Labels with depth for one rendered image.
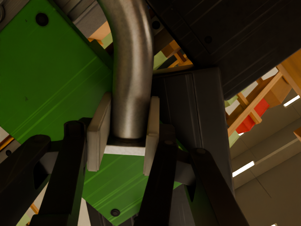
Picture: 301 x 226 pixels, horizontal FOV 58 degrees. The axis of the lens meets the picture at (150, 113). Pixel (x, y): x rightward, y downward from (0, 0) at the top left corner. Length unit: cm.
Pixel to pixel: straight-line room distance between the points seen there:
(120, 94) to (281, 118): 959
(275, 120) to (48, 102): 956
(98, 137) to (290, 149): 772
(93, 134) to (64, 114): 9
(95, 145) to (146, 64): 7
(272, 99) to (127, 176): 406
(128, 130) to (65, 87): 7
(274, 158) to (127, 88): 770
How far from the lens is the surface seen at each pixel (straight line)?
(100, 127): 17
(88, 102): 24
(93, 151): 17
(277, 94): 431
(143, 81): 20
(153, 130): 17
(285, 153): 786
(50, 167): 16
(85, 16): 81
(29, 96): 26
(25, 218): 671
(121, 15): 19
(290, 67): 104
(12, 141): 44
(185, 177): 16
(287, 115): 978
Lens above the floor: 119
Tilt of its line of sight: 2 degrees up
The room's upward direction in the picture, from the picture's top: 142 degrees clockwise
